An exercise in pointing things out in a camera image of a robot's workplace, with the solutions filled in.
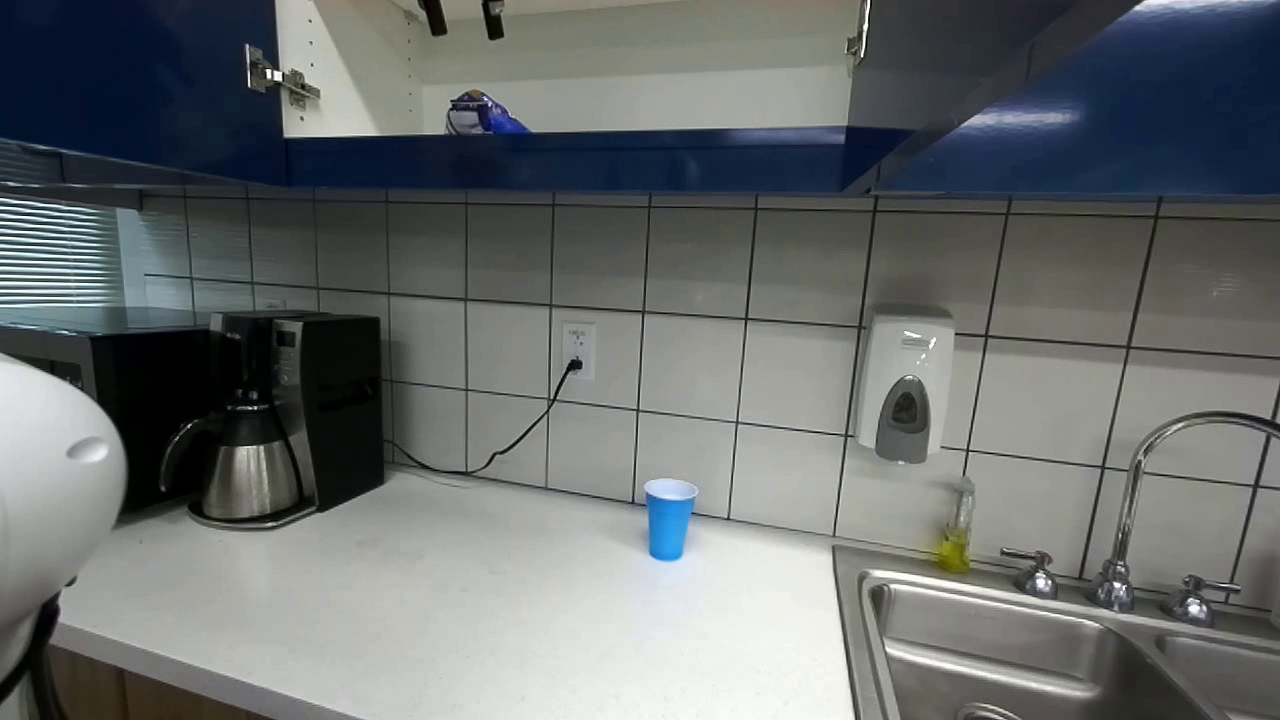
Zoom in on white wall outlet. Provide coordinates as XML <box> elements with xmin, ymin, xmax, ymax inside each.
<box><xmin>554</xmin><ymin>316</ymin><xmax>598</xmax><ymax>387</ymax></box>

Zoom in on black coffee maker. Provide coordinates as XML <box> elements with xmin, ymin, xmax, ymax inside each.
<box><xmin>214</xmin><ymin>307</ymin><xmax>387</xmax><ymax>518</ymax></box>

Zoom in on white wall soap dispenser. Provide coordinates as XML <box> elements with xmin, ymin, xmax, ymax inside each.
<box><xmin>853</xmin><ymin>311</ymin><xmax>961</xmax><ymax>469</ymax></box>

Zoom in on yellow dish soap bottle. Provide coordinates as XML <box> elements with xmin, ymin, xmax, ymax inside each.
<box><xmin>927</xmin><ymin>478</ymin><xmax>981</xmax><ymax>579</ymax></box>

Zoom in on stainless steel sink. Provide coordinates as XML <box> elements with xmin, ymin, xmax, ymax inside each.
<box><xmin>833</xmin><ymin>539</ymin><xmax>1280</xmax><ymax>720</ymax></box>

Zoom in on metal cabinet hinge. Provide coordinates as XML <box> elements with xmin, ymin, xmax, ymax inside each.
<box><xmin>240</xmin><ymin>41</ymin><xmax>325</xmax><ymax>110</ymax></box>
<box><xmin>847</xmin><ymin>0</ymin><xmax>878</xmax><ymax>64</ymax></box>

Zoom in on chrome faucet handle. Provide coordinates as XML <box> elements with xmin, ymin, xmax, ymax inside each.
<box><xmin>1170</xmin><ymin>574</ymin><xmax>1244</xmax><ymax>629</ymax></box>
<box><xmin>998</xmin><ymin>543</ymin><xmax>1064</xmax><ymax>599</ymax></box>

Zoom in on white window blinds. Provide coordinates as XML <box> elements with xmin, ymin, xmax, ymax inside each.
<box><xmin>0</xmin><ymin>196</ymin><xmax>142</xmax><ymax>316</ymax></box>

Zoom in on blue plastic cup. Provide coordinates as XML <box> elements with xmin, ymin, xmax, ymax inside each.
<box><xmin>638</xmin><ymin>478</ymin><xmax>701</xmax><ymax>563</ymax></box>

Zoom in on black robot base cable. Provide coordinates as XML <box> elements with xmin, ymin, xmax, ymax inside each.
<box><xmin>0</xmin><ymin>584</ymin><xmax>71</xmax><ymax>720</ymax></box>

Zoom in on wooden base cabinet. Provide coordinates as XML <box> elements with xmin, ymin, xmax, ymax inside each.
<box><xmin>42</xmin><ymin>643</ymin><xmax>272</xmax><ymax>720</ymax></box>

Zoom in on chrome sink faucet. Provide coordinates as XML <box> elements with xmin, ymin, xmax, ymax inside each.
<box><xmin>1093</xmin><ymin>409</ymin><xmax>1280</xmax><ymax>618</ymax></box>

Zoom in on steel coffee carafe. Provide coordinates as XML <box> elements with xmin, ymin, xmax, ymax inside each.
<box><xmin>157</xmin><ymin>392</ymin><xmax>313</xmax><ymax>530</ymax></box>

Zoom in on blue cabinet door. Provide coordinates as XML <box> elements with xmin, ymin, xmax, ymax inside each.
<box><xmin>843</xmin><ymin>0</ymin><xmax>1145</xmax><ymax>196</ymax></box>
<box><xmin>0</xmin><ymin>0</ymin><xmax>289</xmax><ymax>184</ymax></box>

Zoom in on closed blue wall cabinet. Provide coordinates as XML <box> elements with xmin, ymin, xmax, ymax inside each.
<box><xmin>873</xmin><ymin>0</ymin><xmax>1280</xmax><ymax>206</ymax></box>

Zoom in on black power cord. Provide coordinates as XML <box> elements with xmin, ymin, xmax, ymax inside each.
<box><xmin>384</xmin><ymin>357</ymin><xmax>586</xmax><ymax>482</ymax></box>

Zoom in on blue snack packet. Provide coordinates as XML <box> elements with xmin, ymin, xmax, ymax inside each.
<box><xmin>443</xmin><ymin>87</ymin><xmax>536</xmax><ymax>139</ymax></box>

